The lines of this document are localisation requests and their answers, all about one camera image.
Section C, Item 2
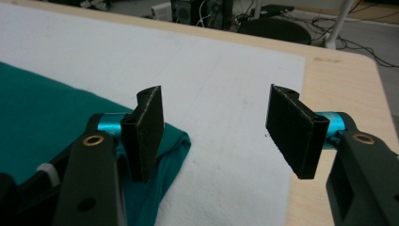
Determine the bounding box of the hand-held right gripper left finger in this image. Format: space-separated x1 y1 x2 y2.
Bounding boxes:
97 85 166 184

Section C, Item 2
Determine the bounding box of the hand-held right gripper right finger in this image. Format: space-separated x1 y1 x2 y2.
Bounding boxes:
265 83 347 181

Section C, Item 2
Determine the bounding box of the teal long-sleeved shirt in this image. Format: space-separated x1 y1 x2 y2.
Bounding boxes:
0 61 192 226

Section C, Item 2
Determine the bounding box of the white table mat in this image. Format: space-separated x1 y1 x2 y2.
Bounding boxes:
0 3 307 226

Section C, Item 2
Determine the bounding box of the black round stool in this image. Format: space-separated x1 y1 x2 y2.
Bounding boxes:
237 17 312 46

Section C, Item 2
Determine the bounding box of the small white box device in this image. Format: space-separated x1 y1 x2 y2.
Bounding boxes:
151 2 173 22

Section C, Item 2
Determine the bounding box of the black computer tower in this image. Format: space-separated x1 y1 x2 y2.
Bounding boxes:
170 0 201 24

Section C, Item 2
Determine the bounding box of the long black floor cable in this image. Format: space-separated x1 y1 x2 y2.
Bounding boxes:
313 17 399 69

